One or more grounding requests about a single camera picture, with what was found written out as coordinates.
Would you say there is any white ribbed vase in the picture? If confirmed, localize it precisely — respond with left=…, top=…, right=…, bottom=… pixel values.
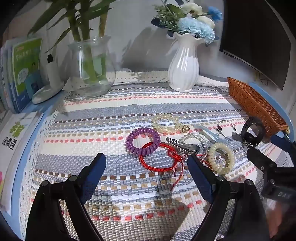
left=168, top=32, right=204, bottom=93

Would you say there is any striped woven mat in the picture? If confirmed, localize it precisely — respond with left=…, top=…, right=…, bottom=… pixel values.
left=20, top=83, right=296, bottom=241

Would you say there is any silver chain with red charm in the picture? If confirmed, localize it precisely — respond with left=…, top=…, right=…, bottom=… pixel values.
left=216, top=120, right=243, bottom=142

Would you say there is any yellow bead bracelet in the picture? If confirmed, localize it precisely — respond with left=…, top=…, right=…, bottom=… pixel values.
left=152, top=113, right=181, bottom=134

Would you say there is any black wrist watch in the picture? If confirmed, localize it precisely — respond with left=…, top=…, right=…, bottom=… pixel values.
left=240, top=117, right=266, bottom=149

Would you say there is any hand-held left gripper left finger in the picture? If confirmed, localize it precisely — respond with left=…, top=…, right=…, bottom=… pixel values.
left=25, top=152, right=107, bottom=241

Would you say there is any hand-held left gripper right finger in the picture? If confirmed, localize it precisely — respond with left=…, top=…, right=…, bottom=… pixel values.
left=187, top=154, right=271, bottom=241

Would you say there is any red cord bracelet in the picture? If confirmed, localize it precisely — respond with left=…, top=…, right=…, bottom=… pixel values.
left=139, top=142, right=185, bottom=192

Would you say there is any green cover book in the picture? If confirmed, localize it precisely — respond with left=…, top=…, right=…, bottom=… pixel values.
left=11, top=38, right=43, bottom=113

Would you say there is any silver hair clip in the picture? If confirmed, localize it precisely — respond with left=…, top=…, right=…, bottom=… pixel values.
left=166, top=137, right=200, bottom=154

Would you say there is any clear bead bracelet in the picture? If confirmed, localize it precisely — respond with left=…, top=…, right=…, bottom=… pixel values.
left=179, top=133, right=206, bottom=158

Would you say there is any person's right hand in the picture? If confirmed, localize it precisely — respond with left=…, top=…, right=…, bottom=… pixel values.
left=266, top=200, right=292, bottom=241

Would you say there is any black television screen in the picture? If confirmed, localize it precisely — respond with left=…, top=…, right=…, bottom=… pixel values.
left=220, top=0, right=292, bottom=91

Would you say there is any purple spiral hair tie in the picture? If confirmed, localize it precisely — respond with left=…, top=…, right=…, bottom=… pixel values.
left=126, top=127, right=160, bottom=157

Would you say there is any white and green booklet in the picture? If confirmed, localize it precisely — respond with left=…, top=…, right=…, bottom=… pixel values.
left=0, top=111, right=44, bottom=214

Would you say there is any brown wicker basket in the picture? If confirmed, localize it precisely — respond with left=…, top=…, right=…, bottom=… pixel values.
left=227, top=77, right=289, bottom=139

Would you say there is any light blue hair clip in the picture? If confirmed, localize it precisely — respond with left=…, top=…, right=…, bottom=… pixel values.
left=194, top=124, right=225, bottom=143

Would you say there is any white book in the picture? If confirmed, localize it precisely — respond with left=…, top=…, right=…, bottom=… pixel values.
left=0, top=39, right=19, bottom=114

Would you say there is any blue and white flower bouquet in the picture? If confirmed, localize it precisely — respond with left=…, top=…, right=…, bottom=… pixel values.
left=151, top=0, right=223, bottom=45

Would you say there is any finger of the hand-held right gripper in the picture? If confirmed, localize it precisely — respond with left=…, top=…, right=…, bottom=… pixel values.
left=270, top=135, right=296, bottom=163
left=246, top=148, right=277, bottom=173

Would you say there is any white desk lamp base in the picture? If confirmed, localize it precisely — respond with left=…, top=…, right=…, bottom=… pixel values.
left=32, top=37, right=65, bottom=105

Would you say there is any glass vase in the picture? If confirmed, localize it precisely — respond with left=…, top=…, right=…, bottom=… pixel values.
left=68, top=36, right=116, bottom=98

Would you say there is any green bamboo plant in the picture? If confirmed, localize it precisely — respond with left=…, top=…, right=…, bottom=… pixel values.
left=27, top=0, right=121, bottom=84

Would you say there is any cream spiral hair tie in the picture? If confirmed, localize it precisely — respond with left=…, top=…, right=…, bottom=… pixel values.
left=206, top=142, right=236, bottom=175

